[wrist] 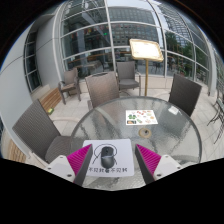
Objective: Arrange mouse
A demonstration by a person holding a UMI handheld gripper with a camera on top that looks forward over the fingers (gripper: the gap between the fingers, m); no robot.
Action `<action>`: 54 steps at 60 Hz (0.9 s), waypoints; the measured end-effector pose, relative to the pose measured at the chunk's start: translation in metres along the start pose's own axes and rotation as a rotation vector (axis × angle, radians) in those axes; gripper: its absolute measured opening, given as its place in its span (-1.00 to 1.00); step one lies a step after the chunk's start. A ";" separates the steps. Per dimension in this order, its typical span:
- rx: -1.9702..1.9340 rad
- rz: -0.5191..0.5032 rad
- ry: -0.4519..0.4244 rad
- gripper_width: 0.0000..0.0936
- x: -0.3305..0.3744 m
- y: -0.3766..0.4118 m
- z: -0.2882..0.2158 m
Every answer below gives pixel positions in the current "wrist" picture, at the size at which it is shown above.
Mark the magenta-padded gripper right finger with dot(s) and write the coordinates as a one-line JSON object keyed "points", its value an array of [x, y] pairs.
{"points": [[149, 160]]}

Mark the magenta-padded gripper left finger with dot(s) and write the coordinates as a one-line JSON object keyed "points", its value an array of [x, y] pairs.
{"points": [[78, 160]]}

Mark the black computer mouse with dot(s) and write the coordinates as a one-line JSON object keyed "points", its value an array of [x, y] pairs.
{"points": [[107, 158]]}

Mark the round gold table cap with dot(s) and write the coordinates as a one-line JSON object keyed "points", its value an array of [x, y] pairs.
{"points": [[145, 132]]}

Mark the colourful picture menu card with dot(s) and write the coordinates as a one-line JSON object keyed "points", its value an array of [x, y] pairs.
{"points": [[141, 117]]}

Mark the dark metal folding table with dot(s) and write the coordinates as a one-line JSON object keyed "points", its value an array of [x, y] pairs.
{"points": [[218, 106]]}

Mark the gold framed menu stand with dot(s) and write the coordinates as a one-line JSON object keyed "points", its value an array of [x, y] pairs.
{"points": [[145, 49]]}

